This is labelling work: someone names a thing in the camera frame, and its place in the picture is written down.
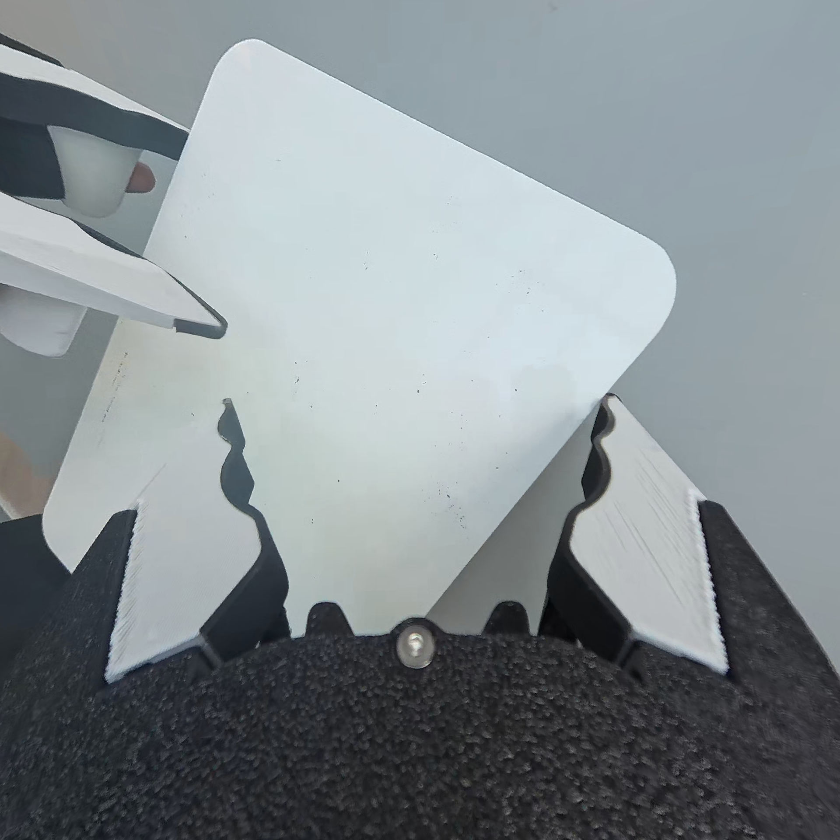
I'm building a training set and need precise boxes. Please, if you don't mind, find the white rounded board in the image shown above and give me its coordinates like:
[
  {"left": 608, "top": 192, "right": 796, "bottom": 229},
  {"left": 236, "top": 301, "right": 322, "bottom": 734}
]
[{"left": 41, "top": 39, "right": 678, "bottom": 636}]

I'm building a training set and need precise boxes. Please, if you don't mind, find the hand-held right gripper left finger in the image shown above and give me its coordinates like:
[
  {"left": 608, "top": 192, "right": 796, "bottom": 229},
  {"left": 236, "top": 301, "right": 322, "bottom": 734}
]
[{"left": 104, "top": 397, "right": 291, "bottom": 683}]

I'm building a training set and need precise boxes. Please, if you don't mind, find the grey desk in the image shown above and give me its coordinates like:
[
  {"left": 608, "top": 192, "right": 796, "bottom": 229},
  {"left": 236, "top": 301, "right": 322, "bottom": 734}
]
[{"left": 0, "top": 0, "right": 840, "bottom": 636}]

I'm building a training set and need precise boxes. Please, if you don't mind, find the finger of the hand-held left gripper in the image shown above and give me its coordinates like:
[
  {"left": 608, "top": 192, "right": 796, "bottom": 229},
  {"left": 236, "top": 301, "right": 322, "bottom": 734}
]
[
  {"left": 0, "top": 196, "right": 228, "bottom": 360},
  {"left": 0, "top": 33, "right": 193, "bottom": 219}
]

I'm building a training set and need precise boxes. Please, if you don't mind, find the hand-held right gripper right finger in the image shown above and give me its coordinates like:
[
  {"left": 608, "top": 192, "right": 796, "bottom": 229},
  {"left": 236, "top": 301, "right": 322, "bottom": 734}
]
[{"left": 541, "top": 394, "right": 731, "bottom": 677}]

